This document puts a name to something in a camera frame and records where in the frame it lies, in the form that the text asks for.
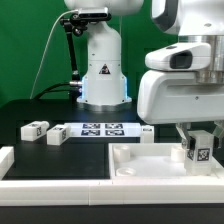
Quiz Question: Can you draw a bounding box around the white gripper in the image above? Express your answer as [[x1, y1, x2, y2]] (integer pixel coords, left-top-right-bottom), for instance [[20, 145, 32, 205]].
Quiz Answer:
[[137, 70, 224, 150]]

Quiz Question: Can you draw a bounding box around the white square tabletop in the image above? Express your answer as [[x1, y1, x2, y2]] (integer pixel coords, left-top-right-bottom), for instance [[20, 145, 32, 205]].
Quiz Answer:
[[108, 142, 224, 181]]

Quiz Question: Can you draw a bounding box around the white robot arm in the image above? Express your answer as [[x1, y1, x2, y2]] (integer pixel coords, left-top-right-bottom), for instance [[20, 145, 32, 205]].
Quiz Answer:
[[64, 0, 224, 148]]

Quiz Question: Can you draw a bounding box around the white fiducial marker plate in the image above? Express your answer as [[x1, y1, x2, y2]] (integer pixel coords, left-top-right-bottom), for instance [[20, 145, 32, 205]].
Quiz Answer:
[[69, 123, 141, 138]]

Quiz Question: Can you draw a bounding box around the white U-shaped fence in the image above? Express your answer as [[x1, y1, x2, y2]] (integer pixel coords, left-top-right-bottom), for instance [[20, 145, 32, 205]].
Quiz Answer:
[[0, 147, 224, 206]]

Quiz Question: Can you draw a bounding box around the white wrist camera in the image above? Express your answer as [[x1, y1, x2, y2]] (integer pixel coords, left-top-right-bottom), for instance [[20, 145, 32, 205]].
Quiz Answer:
[[145, 42, 211, 71]]

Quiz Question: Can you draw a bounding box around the black cable bundle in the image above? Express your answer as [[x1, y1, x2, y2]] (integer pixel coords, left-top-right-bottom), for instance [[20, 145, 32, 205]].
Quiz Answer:
[[33, 82, 83, 100]]

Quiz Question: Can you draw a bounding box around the grey camera on mount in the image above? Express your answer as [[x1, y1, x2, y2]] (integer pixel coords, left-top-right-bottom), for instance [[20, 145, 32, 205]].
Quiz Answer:
[[78, 7, 111, 21]]

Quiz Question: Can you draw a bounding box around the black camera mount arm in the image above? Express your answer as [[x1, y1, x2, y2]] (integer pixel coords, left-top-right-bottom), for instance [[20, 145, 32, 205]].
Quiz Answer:
[[59, 17, 88, 88]]

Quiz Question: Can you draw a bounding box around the white cable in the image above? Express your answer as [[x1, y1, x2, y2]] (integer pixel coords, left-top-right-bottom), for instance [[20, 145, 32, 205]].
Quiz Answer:
[[29, 9, 80, 100]]

